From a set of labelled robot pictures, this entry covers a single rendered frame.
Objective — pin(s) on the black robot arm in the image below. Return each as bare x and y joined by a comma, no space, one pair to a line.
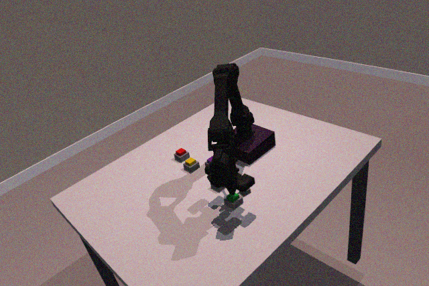
220,129

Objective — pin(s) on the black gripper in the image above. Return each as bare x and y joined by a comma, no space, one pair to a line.
240,182

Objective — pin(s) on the red button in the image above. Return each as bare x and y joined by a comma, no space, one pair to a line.
181,155

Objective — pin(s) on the yellow button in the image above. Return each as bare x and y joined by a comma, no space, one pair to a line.
191,165

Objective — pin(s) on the purple button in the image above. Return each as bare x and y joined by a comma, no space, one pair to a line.
208,161

